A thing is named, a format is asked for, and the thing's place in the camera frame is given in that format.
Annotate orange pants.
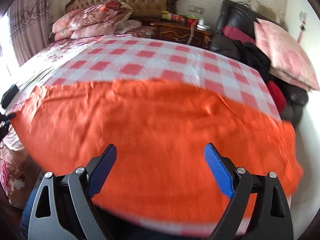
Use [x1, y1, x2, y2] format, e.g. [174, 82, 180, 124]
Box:
[10, 78, 304, 224]

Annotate pink floral pillow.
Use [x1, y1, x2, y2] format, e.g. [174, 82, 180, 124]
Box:
[254, 18, 319, 91]

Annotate red cushion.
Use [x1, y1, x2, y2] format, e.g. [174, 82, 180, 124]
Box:
[266, 80, 287, 113]

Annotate dark wooden nightstand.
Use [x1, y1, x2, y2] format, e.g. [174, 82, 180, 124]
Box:
[150, 22, 214, 49]

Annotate black garment on armchair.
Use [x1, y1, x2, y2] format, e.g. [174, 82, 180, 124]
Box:
[234, 41, 271, 83]

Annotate black leather armchair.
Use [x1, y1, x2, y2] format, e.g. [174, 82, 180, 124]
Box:
[210, 0, 309, 127]

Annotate white wardrobe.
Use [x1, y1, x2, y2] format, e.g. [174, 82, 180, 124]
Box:
[285, 0, 319, 239]

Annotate white charger cable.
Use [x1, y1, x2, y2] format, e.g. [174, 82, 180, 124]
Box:
[186, 19, 198, 46]

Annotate folded pink floral quilt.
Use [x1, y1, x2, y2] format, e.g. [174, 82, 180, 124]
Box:
[52, 1, 133, 41]

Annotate wall power socket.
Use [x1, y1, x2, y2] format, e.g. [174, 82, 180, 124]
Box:
[188, 5, 204, 15]

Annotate maroon garment on armchair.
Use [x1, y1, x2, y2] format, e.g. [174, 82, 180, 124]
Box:
[222, 26, 255, 44]

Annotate pink curtain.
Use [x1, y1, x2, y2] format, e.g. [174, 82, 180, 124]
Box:
[9, 0, 50, 66]

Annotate red white checkered tablecloth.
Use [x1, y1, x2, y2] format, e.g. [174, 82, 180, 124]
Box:
[15, 34, 292, 238]

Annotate floral pink bed sheet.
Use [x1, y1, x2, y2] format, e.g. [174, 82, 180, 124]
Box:
[0, 36, 106, 209]

